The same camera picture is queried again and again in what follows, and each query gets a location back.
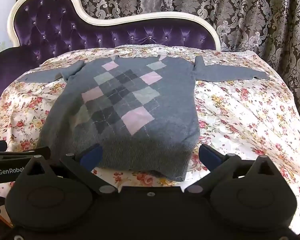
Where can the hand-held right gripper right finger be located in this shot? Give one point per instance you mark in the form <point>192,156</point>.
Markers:
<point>210,155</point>

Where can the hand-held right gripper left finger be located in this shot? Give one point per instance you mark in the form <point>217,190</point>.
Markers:
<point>91,157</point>

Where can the grey argyle sweater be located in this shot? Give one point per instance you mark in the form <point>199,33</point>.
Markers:
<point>140,130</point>

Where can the floral bed sheet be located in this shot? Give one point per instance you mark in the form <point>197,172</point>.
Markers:
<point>240,105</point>

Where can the purple tufted headboard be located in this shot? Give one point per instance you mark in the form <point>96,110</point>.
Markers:
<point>52,30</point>

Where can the brown damask curtain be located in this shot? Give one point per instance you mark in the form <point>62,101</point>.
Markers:
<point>240,17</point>

